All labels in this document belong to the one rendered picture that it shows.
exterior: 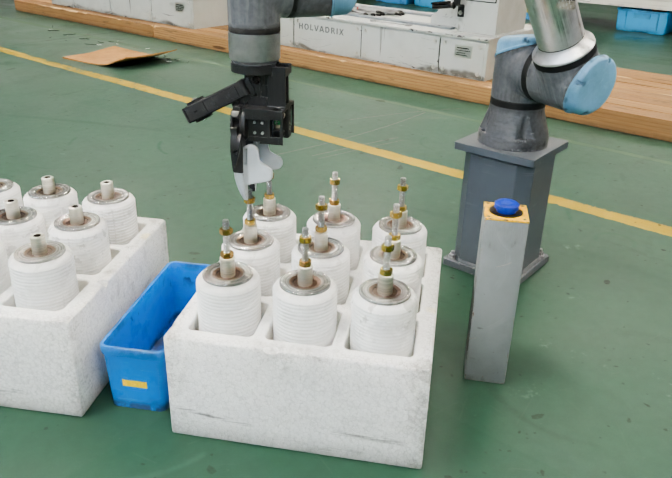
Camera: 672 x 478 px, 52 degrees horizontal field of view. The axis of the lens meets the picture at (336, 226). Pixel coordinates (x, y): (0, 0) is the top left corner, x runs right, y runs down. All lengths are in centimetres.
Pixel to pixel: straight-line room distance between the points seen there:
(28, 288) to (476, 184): 92
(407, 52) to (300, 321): 249
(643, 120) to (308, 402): 210
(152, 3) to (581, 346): 379
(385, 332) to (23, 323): 55
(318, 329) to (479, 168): 66
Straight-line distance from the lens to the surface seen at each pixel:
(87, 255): 124
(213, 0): 449
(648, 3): 562
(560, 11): 132
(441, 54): 327
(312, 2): 103
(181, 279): 139
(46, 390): 121
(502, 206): 112
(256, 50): 100
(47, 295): 115
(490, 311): 119
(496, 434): 117
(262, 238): 114
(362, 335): 99
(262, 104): 104
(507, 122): 149
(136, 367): 115
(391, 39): 341
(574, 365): 136
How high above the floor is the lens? 75
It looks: 25 degrees down
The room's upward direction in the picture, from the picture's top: 2 degrees clockwise
